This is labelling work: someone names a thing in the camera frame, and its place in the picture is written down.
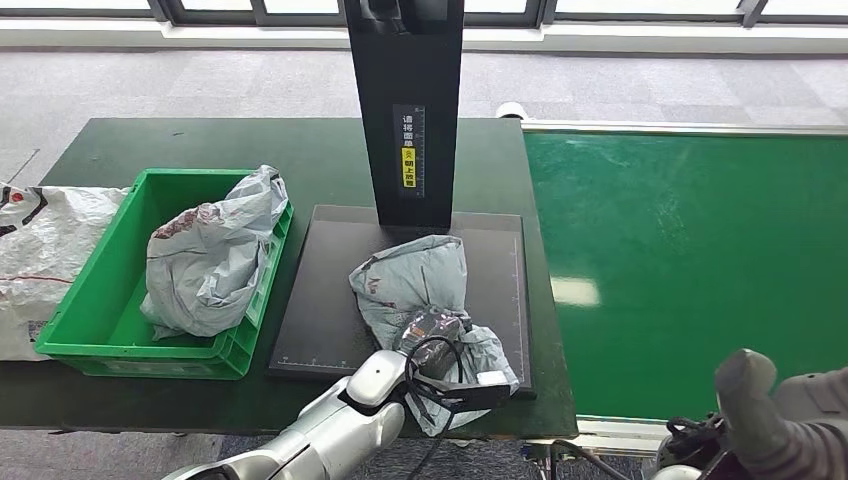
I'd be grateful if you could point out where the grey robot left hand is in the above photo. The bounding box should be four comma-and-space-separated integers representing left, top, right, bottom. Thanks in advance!
394, 309, 475, 382

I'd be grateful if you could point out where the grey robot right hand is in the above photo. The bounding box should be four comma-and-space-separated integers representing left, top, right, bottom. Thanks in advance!
714, 349, 848, 480

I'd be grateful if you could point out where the black inbound scanner machine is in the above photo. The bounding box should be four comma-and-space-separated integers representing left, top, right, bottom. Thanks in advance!
268, 0, 537, 399

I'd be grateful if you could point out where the green conveyor belt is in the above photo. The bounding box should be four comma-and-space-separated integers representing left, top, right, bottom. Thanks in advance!
523, 132, 848, 422

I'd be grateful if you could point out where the yellow black label sticker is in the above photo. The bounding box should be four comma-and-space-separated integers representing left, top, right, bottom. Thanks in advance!
392, 103, 427, 199

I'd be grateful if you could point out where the green plastic crate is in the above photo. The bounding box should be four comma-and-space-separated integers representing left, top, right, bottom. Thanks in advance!
34, 168, 295, 382

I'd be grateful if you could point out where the white woven sack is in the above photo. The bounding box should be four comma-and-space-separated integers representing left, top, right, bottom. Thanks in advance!
0, 184, 130, 362

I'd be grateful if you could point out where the white window sill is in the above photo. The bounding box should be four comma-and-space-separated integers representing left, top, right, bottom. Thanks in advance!
0, 16, 848, 56

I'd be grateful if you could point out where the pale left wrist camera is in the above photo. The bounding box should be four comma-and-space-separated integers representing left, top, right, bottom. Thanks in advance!
423, 369, 513, 415

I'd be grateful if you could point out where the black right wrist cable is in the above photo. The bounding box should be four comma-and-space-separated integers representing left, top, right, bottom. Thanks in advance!
546, 413, 730, 480

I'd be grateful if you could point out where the aluminium conveyor frame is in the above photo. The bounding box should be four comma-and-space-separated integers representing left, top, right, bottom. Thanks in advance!
519, 120, 848, 480

